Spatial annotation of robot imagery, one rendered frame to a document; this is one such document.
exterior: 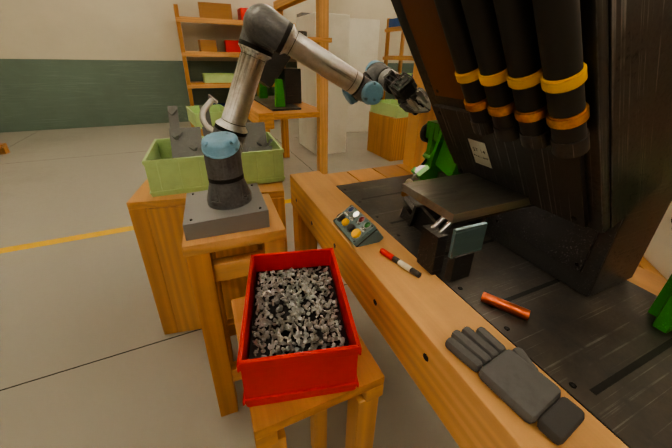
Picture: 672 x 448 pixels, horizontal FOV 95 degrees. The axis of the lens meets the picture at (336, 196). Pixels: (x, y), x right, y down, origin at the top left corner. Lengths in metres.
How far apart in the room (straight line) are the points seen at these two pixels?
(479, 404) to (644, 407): 0.25
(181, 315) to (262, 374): 1.35
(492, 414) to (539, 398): 0.07
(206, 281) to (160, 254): 0.61
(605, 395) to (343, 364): 0.42
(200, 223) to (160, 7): 6.93
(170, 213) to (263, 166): 0.47
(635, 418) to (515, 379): 0.17
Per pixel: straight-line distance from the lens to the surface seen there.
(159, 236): 1.66
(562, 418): 0.62
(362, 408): 0.78
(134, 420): 1.78
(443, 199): 0.64
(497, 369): 0.63
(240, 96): 1.15
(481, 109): 0.57
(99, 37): 7.84
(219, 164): 1.05
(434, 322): 0.70
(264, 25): 1.03
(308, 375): 0.64
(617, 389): 0.74
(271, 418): 0.68
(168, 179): 1.58
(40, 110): 8.19
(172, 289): 1.83
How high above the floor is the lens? 1.38
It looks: 24 degrees down
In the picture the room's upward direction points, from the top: 1 degrees clockwise
